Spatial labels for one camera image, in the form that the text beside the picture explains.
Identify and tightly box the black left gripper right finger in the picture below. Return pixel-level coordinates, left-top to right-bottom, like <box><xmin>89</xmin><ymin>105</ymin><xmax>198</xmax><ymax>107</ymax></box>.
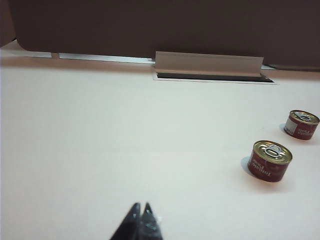
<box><xmin>138</xmin><ymin>201</ymin><xmax>165</xmax><ymax>240</ymax></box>

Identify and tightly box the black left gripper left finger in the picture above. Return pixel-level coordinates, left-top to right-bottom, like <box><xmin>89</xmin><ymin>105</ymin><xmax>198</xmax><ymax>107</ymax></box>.
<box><xmin>109</xmin><ymin>201</ymin><xmax>142</xmax><ymax>240</ymax></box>

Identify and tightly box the red tomato paste can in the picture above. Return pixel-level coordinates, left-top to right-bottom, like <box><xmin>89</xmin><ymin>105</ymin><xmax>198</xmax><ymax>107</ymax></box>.
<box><xmin>247</xmin><ymin>140</ymin><xmax>293</xmax><ymax>184</ymax></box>
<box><xmin>284</xmin><ymin>109</ymin><xmax>320</xmax><ymax>141</ymax></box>

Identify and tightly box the brown fabric desk divider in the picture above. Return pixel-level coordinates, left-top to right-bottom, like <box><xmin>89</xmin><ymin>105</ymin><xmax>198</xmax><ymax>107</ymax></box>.
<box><xmin>0</xmin><ymin>0</ymin><xmax>320</xmax><ymax>73</ymax></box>

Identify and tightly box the white cable tray flap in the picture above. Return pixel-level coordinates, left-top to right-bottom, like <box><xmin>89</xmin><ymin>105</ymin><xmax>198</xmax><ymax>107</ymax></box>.
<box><xmin>154</xmin><ymin>51</ymin><xmax>265</xmax><ymax>79</ymax></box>

